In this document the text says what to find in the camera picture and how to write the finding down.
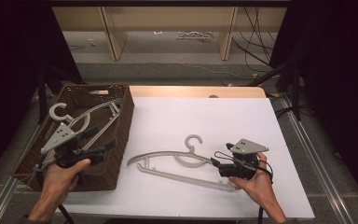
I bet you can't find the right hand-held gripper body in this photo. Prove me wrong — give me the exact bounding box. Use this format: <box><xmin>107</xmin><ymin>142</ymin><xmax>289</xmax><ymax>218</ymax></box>
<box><xmin>218</xmin><ymin>138</ymin><xmax>269</xmax><ymax>180</ymax></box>

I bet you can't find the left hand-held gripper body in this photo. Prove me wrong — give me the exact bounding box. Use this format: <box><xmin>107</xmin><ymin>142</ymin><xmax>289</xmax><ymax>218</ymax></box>
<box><xmin>40</xmin><ymin>122</ymin><xmax>106</xmax><ymax>169</ymax></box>

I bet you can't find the brown woven basket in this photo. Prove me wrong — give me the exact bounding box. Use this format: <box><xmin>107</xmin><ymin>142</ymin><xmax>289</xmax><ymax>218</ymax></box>
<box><xmin>12</xmin><ymin>83</ymin><xmax>135</xmax><ymax>192</ymax></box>

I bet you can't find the grey plastic clothes hanger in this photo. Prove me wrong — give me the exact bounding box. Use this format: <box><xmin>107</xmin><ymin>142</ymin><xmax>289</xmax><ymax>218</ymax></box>
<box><xmin>32</xmin><ymin>98</ymin><xmax>123</xmax><ymax>174</ymax></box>
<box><xmin>126</xmin><ymin>133</ymin><xmax>238</xmax><ymax>191</ymax></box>

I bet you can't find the person's right hand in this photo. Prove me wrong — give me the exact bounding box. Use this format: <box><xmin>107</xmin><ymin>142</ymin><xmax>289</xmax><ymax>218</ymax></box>
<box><xmin>228</xmin><ymin>152</ymin><xmax>274</xmax><ymax>206</ymax></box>

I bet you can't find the person's left hand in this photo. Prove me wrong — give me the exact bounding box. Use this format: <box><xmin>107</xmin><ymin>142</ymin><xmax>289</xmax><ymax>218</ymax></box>
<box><xmin>38</xmin><ymin>158</ymin><xmax>91</xmax><ymax>208</ymax></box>

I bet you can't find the white table sheet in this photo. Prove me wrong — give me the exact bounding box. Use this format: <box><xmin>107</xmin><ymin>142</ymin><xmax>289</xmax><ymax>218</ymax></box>
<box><xmin>55</xmin><ymin>96</ymin><xmax>315</xmax><ymax>220</ymax></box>

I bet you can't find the black metal stand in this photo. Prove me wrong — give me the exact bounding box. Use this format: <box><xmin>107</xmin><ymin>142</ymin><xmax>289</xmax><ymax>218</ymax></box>
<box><xmin>248</xmin><ymin>55</ymin><xmax>302</xmax><ymax>121</ymax></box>

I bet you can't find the light wooden shelf unit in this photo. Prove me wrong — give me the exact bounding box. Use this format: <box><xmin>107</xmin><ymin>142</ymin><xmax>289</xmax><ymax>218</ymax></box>
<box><xmin>51</xmin><ymin>6</ymin><xmax>288</xmax><ymax>62</ymax></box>

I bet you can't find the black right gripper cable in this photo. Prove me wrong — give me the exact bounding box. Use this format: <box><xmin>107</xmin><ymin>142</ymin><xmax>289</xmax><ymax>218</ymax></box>
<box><xmin>213</xmin><ymin>151</ymin><xmax>275</xmax><ymax>224</ymax></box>

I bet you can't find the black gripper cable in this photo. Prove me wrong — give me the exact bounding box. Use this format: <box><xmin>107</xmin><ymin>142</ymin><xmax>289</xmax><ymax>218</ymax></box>
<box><xmin>213</xmin><ymin>151</ymin><xmax>275</xmax><ymax>224</ymax></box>
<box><xmin>57</xmin><ymin>203</ymin><xmax>76</xmax><ymax>224</ymax></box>

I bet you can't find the black floor cable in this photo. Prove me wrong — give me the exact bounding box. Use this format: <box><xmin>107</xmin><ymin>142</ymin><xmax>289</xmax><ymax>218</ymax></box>
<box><xmin>273</xmin><ymin>96</ymin><xmax>295</xmax><ymax>119</ymax></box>

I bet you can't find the metal floor rail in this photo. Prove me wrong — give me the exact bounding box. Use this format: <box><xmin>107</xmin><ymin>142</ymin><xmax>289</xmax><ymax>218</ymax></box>
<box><xmin>0</xmin><ymin>124</ymin><xmax>43</xmax><ymax>224</ymax></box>
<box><xmin>283</xmin><ymin>96</ymin><xmax>355</xmax><ymax>224</ymax></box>

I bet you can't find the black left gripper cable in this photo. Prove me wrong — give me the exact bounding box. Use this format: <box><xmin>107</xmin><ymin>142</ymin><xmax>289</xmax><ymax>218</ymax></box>
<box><xmin>57</xmin><ymin>203</ymin><xmax>76</xmax><ymax>224</ymax></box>

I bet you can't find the thin white cable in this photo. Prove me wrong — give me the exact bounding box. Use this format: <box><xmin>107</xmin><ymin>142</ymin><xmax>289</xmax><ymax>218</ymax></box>
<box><xmin>122</xmin><ymin>46</ymin><xmax>255</xmax><ymax>79</ymax></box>

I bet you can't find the bundle of black cables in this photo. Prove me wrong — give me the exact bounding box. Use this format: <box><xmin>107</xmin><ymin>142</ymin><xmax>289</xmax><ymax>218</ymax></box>
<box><xmin>232</xmin><ymin>6</ymin><xmax>278</xmax><ymax>68</ymax></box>

